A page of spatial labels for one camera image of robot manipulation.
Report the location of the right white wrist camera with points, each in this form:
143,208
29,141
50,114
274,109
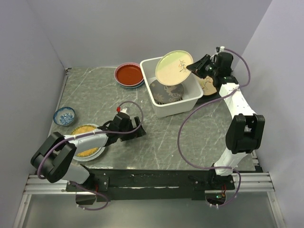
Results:
219,49

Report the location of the aluminium rail frame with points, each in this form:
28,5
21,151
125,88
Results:
249,182

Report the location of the cream floral plate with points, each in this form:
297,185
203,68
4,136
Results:
172,68

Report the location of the white plate under mat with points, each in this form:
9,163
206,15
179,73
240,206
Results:
90,158

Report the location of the red round plate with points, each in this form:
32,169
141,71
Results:
129,75

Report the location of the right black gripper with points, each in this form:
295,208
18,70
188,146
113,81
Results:
197,67

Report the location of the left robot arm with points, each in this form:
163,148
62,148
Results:
53,160

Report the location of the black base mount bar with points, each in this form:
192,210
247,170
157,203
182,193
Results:
157,184

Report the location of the white plastic bin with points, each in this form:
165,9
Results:
192,91

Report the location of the round bamboo mat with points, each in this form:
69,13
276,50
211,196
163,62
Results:
83,129

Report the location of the black tray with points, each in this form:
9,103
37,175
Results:
208,98

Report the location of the beige bird pattern plate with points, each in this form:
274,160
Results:
207,86

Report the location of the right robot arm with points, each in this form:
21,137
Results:
245,132

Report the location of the grey deer pattern plate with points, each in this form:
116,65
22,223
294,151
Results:
165,94

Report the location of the blue white small bowl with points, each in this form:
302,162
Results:
64,116

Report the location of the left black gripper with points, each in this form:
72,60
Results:
140,132

